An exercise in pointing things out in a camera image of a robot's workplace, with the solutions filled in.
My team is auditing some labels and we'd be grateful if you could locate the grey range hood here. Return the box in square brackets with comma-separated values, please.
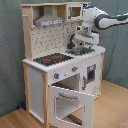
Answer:
[35, 5, 64, 27]

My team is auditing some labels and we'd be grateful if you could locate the red left stove knob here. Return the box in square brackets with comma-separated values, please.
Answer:
[54, 73, 59, 79]

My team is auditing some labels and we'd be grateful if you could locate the black toy stovetop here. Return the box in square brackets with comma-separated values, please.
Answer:
[34, 53, 71, 66]

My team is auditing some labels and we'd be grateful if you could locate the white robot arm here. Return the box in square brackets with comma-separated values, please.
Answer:
[75, 6, 128, 45]

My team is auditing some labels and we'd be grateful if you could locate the red right stove knob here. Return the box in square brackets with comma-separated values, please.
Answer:
[71, 66, 79, 73]

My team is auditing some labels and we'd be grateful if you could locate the white oven door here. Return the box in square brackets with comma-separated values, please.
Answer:
[49, 86, 94, 128]

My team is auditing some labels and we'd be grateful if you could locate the black toy faucet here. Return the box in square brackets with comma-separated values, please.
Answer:
[67, 37, 75, 49]

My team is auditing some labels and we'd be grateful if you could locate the red stove knob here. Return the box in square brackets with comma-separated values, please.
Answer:
[54, 73, 59, 79]
[71, 66, 79, 73]

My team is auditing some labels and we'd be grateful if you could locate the white toy microwave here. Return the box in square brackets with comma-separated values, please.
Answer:
[67, 4, 83, 21]

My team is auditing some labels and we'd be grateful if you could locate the grey cabinet door handle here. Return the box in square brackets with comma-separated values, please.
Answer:
[82, 76, 86, 91]

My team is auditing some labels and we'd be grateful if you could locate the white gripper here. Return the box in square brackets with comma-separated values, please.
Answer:
[75, 26, 99, 45]

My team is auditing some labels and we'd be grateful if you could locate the grey ice dispenser panel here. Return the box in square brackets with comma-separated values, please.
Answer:
[87, 65, 96, 83]

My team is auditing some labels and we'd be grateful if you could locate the wooden toy kitchen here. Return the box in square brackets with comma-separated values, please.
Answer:
[22, 2, 105, 128]

